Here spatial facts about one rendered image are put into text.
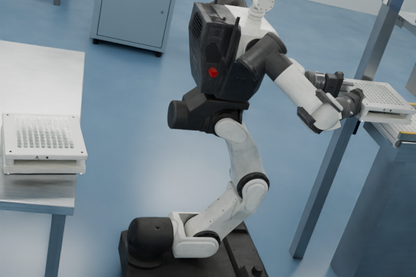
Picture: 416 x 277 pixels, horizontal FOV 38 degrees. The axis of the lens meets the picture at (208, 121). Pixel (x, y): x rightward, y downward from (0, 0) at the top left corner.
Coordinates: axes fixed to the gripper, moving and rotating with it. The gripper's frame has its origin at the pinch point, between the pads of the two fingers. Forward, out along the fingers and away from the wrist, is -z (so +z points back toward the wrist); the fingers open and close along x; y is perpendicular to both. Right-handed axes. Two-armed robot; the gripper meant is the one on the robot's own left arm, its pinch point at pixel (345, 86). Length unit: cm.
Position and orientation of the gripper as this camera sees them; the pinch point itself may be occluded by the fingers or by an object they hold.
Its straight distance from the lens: 261.5
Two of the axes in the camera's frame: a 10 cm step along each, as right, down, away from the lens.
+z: -9.7, -1.3, -1.9
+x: -2.0, 8.5, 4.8
